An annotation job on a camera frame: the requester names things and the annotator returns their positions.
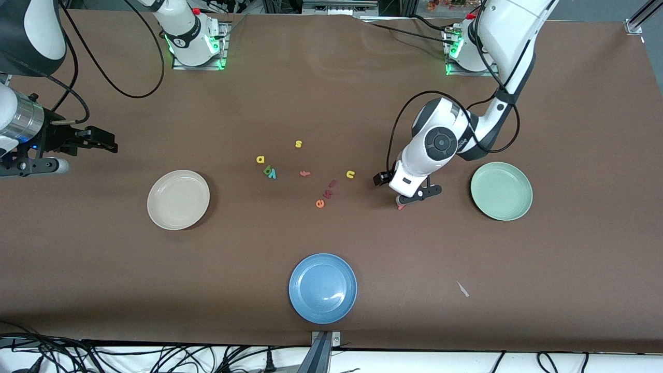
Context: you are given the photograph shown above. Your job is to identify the aluminium frame rail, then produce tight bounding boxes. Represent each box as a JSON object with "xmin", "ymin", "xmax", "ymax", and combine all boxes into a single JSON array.
[{"xmin": 624, "ymin": 0, "xmax": 663, "ymax": 34}]

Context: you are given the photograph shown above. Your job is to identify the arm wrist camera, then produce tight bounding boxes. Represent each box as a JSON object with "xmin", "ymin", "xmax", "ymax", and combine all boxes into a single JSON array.
[
  {"xmin": 0, "ymin": 157, "xmax": 70, "ymax": 178},
  {"xmin": 396, "ymin": 184, "xmax": 443, "ymax": 206}
]

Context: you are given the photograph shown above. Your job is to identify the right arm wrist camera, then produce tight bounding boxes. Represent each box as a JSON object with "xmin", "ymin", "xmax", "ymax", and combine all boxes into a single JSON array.
[{"xmin": 0, "ymin": 157, "xmax": 70, "ymax": 178}]

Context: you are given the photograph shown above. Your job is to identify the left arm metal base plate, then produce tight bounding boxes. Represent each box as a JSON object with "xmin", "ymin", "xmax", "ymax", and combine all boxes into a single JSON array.
[{"xmin": 445, "ymin": 26, "xmax": 501, "ymax": 77}]

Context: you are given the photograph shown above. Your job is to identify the brown table cover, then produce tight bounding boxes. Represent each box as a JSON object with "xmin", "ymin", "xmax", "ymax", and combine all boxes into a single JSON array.
[{"xmin": 0, "ymin": 8, "xmax": 663, "ymax": 353}]

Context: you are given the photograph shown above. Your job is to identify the grey metal camera bracket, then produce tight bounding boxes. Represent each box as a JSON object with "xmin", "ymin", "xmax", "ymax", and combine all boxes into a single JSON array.
[{"xmin": 311, "ymin": 331, "xmax": 341, "ymax": 373}]

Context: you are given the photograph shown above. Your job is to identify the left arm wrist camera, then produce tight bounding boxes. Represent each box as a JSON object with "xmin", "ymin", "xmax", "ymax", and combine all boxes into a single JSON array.
[{"xmin": 396, "ymin": 184, "xmax": 443, "ymax": 206}]

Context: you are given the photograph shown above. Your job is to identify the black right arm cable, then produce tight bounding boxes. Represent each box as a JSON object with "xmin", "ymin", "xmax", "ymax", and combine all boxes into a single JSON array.
[{"xmin": 31, "ymin": 0, "xmax": 165, "ymax": 125}]

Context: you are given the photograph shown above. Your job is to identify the beige brown plate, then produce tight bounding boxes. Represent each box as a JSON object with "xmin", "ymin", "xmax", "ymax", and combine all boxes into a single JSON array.
[{"xmin": 147, "ymin": 170, "xmax": 211, "ymax": 231}]

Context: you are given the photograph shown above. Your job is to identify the green plate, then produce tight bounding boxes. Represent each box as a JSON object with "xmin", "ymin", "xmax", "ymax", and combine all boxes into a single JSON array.
[{"xmin": 470, "ymin": 162, "xmax": 534, "ymax": 222}]

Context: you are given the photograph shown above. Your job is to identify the blue plate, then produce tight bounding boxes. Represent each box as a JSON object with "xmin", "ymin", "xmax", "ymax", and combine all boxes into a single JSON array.
[{"xmin": 289, "ymin": 253, "xmax": 358, "ymax": 325}]

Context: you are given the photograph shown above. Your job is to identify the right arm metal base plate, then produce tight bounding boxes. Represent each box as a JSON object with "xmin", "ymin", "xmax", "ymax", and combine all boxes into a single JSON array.
[{"xmin": 172, "ymin": 21, "xmax": 231, "ymax": 70}]

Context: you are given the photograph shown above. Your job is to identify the grey metal box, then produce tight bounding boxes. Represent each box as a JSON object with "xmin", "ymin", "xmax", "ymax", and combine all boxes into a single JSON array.
[{"xmin": 303, "ymin": 0, "xmax": 379, "ymax": 16}]

